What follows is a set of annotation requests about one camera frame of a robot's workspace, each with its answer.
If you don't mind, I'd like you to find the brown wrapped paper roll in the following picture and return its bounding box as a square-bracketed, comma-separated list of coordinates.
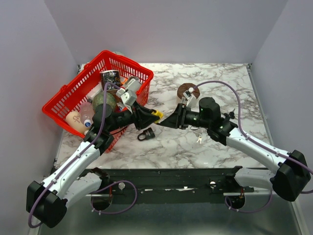
[177, 83, 201, 100]

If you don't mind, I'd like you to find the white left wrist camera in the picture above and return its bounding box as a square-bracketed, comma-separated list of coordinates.
[116, 87, 137, 113]

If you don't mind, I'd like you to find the black headed key bunch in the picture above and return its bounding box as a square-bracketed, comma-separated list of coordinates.
[224, 109, 235, 119]

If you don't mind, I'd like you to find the black Kaijing padlock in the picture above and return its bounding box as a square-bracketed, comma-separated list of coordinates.
[137, 127, 155, 141]

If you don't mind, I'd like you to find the clear plastic bottle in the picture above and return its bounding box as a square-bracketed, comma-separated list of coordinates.
[79, 102, 94, 128]

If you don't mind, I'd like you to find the green glitter ball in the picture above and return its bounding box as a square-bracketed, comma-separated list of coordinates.
[92, 92, 117, 111]

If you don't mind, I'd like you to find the red plastic basket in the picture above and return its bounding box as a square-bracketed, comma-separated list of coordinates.
[42, 50, 154, 152]

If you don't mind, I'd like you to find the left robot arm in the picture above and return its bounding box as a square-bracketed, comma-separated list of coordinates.
[26, 102, 162, 229]

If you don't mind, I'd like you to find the dark printed can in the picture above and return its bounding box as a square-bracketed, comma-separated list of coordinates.
[100, 70, 121, 90]

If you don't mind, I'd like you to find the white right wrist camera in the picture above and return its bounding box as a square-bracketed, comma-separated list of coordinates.
[181, 88, 197, 108]

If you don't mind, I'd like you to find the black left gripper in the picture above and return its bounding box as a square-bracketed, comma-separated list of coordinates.
[107, 100, 160, 133]

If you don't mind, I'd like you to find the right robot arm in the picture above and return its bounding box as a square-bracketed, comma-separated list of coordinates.
[160, 97, 311, 202]

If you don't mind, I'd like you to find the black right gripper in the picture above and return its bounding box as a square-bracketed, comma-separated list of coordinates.
[159, 103, 210, 130]

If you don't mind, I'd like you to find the yellow Opel padlock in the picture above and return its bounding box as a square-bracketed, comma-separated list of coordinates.
[152, 110, 163, 124]

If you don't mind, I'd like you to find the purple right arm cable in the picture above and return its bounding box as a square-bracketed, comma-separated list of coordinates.
[195, 80, 313, 213]

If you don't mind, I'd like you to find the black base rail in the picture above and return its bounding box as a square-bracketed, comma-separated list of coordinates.
[73, 166, 255, 205]

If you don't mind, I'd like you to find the white small box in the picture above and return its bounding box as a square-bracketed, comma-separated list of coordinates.
[87, 82, 103, 100]

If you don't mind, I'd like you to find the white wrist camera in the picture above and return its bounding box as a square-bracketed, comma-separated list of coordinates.
[181, 88, 197, 108]
[116, 87, 137, 113]

